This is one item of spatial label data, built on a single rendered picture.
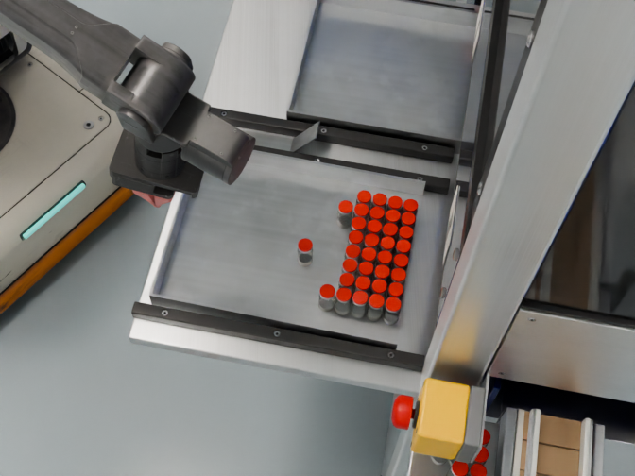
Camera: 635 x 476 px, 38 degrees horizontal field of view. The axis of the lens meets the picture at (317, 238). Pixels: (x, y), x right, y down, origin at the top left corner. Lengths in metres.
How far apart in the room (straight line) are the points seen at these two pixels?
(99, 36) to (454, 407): 0.56
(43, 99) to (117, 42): 1.40
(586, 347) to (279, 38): 0.78
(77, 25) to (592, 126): 0.48
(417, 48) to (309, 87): 0.19
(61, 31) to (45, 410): 1.43
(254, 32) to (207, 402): 0.95
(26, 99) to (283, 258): 1.13
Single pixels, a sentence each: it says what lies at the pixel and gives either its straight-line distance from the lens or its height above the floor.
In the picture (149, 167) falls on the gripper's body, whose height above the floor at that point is 1.19.
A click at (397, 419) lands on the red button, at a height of 1.01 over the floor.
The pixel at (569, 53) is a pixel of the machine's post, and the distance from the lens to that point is 0.64.
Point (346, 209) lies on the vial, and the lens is 1.31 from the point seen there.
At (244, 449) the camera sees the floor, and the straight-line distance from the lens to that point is 2.14.
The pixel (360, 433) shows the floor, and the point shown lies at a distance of 2.15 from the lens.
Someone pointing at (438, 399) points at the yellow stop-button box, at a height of 1.03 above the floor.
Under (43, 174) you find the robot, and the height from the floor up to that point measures 0.28.
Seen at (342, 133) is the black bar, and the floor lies 0.90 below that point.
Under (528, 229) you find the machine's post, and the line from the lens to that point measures 0.82.
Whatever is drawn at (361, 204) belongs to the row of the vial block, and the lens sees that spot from 1.32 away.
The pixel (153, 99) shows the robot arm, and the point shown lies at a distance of 0.91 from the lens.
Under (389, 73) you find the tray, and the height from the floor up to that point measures 0.88.
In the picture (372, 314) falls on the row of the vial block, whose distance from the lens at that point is 1.26.
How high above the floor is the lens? 2.06
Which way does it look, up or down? 61 degrees down
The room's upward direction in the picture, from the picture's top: 3 degrees clockwise
